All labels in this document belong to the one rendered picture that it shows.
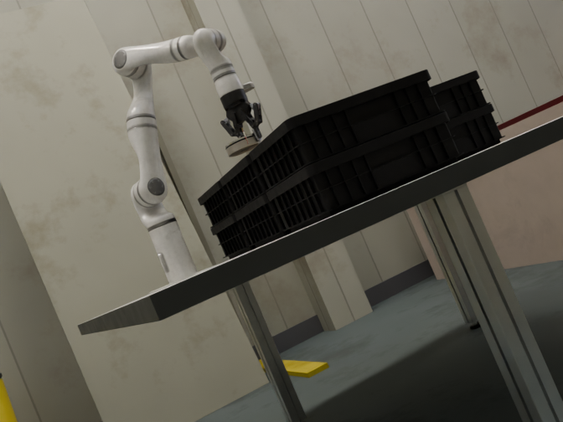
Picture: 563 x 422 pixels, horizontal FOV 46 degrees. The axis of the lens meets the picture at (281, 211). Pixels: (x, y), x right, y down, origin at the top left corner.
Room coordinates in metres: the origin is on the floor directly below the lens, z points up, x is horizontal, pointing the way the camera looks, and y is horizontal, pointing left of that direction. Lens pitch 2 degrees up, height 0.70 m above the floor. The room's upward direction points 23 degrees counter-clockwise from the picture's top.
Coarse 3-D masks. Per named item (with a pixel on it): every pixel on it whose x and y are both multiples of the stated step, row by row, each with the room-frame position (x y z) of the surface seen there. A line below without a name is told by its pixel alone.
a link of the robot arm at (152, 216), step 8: (136, 184) 2.02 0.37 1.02; (136, 192) 2.00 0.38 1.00; (136, 200) 2.02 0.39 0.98; (136, 208) 2.03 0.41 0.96; (144, 208) 2.04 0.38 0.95; (152, 208) 2.05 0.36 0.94; (160, 208) 2.07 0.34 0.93; (144, 216) 2.03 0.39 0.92; (152, 216) 2.02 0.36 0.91; (160, 216) 2.00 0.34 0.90; (168, 216) 2.01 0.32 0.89; (144, 224) 2.03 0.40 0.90; (152, 224) 2.00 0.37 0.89; (160, 224) 1.99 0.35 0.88
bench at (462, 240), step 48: (528, 144) 1.25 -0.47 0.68; (432, 192) 1.16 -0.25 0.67; (288, 240) 1.05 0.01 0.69; (336, 240) 1.08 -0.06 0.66; (432, 240) 2.94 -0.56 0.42; (480, 240) 1.24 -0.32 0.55; (192, 288) 0.98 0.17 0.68; (240, 288) 2.56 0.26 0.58; (480, 288) 1.24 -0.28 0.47; (528, 336) 1.24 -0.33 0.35; (288, 384) 2.57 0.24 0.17; (528, 384) 1.23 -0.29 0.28
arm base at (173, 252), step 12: (156, 228) 2.00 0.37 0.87; (168, 228) 2.00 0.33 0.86; (156, 240) 2.00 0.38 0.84; (168, 240) 2.00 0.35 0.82; (180, 240) 2.02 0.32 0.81; (168, 252) 2.00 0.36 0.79; (180, 252) 2.00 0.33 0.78; (168, 264) 2.00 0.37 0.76; (180, 264) 2.00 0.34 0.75; (192, 264) 2.02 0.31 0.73; (168, 276) 2.00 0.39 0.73; (180, 276) 2.00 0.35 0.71
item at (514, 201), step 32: (512, 128) 3.50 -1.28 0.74; (544, 160) 3.40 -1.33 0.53; (480, 192) 3.91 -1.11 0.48; (512, 192) 3.68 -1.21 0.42; (544, 192) 3.48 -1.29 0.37; (416, 224) 4.61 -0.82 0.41; (512, 224) 3.78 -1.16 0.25; (544, 224) 3.57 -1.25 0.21; (512, 256) 3.89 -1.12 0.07; (544, 256) 3.66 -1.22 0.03
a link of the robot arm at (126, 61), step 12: (132, 48) 2.03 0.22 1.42; (144, 48) 2.01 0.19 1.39; (156, 48) 1.99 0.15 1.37; (168, 48) 1.96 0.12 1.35; (120, 60) 2.05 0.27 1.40; (132, 60) 2.02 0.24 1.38; (144, 60) 2.01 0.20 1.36; (156, 60) 2.00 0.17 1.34; (168, 60) 1.99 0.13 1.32; (180, 60) 1.99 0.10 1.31; (120, 72) 2.06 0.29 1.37; (132, 72) 2.06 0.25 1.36
